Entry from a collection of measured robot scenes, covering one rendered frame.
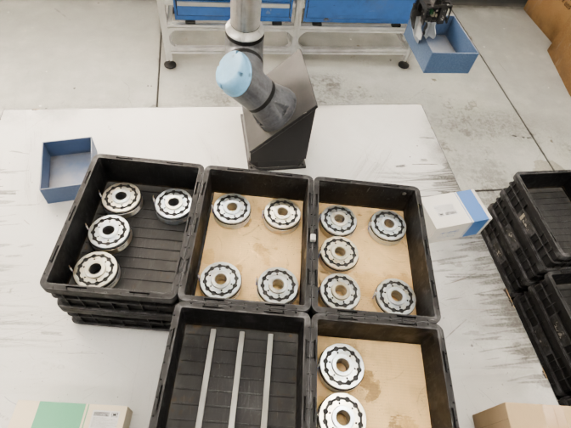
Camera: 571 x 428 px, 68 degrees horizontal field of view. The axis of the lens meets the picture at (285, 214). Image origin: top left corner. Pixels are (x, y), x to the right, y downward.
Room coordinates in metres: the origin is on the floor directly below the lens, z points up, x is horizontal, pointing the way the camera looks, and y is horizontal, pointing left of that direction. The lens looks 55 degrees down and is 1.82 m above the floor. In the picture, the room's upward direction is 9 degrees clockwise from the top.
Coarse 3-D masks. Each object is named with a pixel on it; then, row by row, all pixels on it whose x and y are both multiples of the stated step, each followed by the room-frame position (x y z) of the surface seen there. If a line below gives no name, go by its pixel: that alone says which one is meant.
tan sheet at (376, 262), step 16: (320, 208) 0.74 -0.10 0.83; (352, 208) 0.76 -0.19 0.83; (368, 208) 0.77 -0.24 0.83; (320, 240) 0.63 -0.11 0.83; (352, 240) 0.65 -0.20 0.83; (368, 240) 0.66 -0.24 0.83; (368, 256) 0.61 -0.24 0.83; (384, 256) 0.61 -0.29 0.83; (400, 256) 0.62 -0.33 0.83; (320, 272) 0.53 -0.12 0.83; (352, 272) 0.55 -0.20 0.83; (368, 272) 0.56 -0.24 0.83; (384, 272) 0.57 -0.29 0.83; (400, 272) 0.57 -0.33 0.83; (368, 288) 0.51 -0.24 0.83; (320, 304) 0.44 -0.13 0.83; (368, 304) 0.47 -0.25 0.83
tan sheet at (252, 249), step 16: (256, 208) 0.70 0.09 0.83; (208, 224) 0.62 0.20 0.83; (256, 224) 0.65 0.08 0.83; (208, 240) 0.57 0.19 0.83; (224, 240) 0.58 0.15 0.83; (240, 240) 0.59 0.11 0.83; (256, 240) 0.60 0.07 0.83; (272, 240) 0.61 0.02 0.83; (288, 240) 0.61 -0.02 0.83; (208, 256) 0.52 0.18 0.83; (224, 256) 0.53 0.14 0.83; (240, 256) 0.54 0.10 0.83; (256, 256) 0.55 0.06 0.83; (272, 256) 0.56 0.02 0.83; (288, 256) 0.56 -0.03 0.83; (240, 272) 0.50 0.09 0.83; (256, 272) 0.50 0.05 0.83; (256, 288) 0.46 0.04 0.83
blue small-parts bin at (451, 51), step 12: (408, 24) 1.31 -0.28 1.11; (444, 24) 1.35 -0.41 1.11; (456, 24) 1.33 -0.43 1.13; (408, 36) 1.29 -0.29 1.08; (444, 36) 1.35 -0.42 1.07; (456, 36) 1.30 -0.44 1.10; (420, 48) 1.20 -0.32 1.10; (432, 48) 1.26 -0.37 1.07; (444, 48) 1.27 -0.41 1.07; (456, 48) 1.27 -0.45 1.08; (468, 48) 1.22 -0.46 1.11; (420, 60) 1.17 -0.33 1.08; (432, 60) 1.13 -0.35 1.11; (444, 60) 1.14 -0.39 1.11; (456, 60) 1.15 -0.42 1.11; (468, 60) 1.16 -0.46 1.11; (432, 72) 1.14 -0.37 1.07; (444, 72) 1.15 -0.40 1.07; (456, 72) 1.16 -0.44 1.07; (468, 72) 1.17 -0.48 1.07
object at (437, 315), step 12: (324, 180) 0.76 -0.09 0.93; (336, 180) 0.77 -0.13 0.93; (348, 180) 0.78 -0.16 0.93; (420, 192) 0.78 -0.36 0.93; (420, 204) 0.74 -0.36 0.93; (420, 216) 0.70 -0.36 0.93; (312, 252) 0.53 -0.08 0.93; (312, 264) 0.50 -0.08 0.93; (312, 276) 0.47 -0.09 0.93; (432, 276) 0.52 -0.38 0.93; (312, 288) 0.44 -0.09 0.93; (432, 288) 0.50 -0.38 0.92; (312, 300) 0.41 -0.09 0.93; (432, 300) 0.46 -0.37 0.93; (312, 312) 0.39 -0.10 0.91; (324, 312) 0.38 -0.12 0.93; (336, 312) 0.39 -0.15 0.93; (360, 312) 0.40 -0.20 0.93; (372, 312) 0.40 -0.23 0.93
